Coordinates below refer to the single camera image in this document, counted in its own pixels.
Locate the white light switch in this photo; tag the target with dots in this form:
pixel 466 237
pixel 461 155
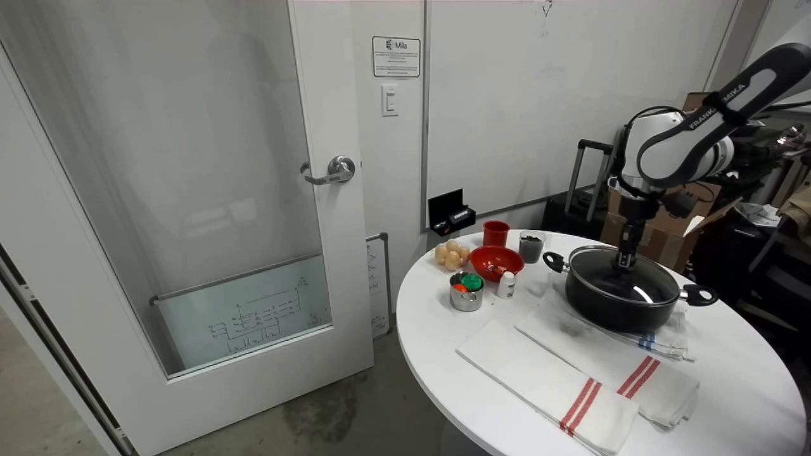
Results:
pixel 388 99

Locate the pale yellow food pieces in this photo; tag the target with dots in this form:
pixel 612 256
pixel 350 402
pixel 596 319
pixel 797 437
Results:
pixel 451 255

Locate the metal cup with colourful items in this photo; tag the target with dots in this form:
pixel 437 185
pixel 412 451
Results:
pixel 465 293

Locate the black laptop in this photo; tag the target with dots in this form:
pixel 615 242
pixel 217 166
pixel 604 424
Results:
pixel 446 210

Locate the brown cardboard box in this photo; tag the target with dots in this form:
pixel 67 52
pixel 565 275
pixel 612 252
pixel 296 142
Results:
pixel 673 231

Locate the red mug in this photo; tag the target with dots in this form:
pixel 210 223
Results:
pixel 494 234

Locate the red bowl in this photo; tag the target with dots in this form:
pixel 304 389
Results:
pixel 494 261

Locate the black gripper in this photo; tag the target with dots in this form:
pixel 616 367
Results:
pixel 634 223

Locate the large wall whiteboard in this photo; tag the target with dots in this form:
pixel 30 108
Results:
pixel 522 101

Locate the white towel with blue stripes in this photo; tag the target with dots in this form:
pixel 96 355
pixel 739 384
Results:
pixel 668 346

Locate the clear cup with dark contents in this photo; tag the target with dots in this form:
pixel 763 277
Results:
pixel 530 248

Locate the small white bottle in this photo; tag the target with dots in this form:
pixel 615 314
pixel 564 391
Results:
pixel 506 285

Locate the white towel with red stripes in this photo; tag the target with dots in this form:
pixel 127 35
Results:
pixel 668 395
pixel 541 381

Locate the round glass pot lid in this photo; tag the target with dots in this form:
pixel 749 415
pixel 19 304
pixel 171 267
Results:
pixel 625 282

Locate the white wall sign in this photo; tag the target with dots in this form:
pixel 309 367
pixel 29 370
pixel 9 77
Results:
pixel 397 57

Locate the white leaning board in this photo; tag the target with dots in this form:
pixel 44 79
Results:
pixel 375 288

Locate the black chair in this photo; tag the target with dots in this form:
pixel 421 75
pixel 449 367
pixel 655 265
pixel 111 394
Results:
pixel 725 255

